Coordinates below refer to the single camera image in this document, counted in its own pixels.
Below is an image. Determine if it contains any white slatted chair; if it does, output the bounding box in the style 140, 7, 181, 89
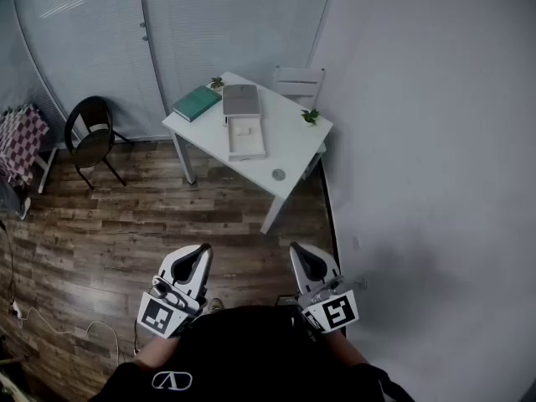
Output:
271, 65, 327, 108

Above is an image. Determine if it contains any white box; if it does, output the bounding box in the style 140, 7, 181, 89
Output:
221, 83, 268, 162

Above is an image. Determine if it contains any person's black shirt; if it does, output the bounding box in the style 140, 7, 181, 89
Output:
86, 305, 416, 402

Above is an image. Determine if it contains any person's right forearm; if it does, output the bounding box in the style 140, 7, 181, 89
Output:
321, 327, 373, 369

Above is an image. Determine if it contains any green book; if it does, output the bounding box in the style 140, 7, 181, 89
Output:
172, 85, 223, 123

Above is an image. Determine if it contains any table with checkered cloth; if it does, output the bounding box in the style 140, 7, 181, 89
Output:
0, 102, 59, 221

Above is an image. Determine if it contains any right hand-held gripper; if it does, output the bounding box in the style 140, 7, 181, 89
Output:
290, 241, 360, 335

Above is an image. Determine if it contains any thin black cable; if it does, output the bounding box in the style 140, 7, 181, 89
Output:
0, 219, 18, 305

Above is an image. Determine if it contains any white table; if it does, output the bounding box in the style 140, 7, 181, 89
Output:
161, 71, 335, 236

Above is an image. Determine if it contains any person's left forearm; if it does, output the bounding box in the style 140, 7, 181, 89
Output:
132, 333, 182, 369

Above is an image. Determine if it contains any white cable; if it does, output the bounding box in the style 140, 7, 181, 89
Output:
17, 307, 123, 364

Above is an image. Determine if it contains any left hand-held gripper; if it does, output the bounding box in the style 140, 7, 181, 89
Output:
137, 244, 214, 339

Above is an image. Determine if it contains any black round-back chair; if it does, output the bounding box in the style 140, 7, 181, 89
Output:
63, 95, 136, 191

